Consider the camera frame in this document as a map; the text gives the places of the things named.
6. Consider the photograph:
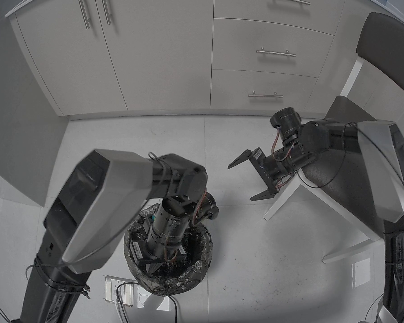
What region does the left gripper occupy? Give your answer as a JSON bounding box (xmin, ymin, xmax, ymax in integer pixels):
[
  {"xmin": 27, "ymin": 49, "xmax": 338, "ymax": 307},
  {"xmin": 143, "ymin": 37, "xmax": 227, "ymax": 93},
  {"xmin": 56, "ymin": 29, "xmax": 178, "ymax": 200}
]
[{"xmin": 131, "ymin": 196, "xmax": 193, "ymax": 266}]

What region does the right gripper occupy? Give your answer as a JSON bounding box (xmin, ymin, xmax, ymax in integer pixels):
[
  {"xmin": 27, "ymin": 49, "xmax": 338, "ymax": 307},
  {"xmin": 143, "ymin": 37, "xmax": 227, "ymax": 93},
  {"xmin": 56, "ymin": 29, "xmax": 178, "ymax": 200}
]
[{"xmin": 228, "ymin": 146, "xmax": 316, "ymax": 202}]

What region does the black plastic bag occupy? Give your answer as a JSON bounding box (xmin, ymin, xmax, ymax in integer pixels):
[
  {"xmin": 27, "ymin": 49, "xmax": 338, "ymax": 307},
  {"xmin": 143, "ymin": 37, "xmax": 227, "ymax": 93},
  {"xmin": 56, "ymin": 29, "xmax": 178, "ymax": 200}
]
[{"xmin": 124, "ymin": 205, "xmax": 212, "ymax": 296}]

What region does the white cabinet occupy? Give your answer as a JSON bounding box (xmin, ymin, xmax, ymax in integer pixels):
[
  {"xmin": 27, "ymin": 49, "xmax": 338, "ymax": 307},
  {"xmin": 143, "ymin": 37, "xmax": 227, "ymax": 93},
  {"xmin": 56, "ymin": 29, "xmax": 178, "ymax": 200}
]
[{"xmin": 6, "ymin": 0, "xmax": 391, "ymax": 118}]

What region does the dark grey white-framed chair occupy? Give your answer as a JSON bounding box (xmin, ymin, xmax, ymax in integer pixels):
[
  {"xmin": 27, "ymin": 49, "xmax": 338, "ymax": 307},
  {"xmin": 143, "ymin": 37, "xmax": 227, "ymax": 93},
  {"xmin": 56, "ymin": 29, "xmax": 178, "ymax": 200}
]
[{"xmin": 263, "ymin": 11, "xmax": 404, "ymax": 265}]

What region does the black cable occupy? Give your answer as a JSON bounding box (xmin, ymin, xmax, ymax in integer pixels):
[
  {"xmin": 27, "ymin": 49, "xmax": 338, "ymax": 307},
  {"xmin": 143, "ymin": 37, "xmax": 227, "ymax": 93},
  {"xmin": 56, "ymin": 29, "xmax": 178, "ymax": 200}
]
[
  {"xmin": 116, "ymin": 281, "xmax": 140, "ymax": 323},
  {"xmin": 168, "ymin": 295, "xmax": 180, "ymax": 323},
  {"xmin": 296, "ymin": 147, "xmax": 349, "ymax": 189}
]

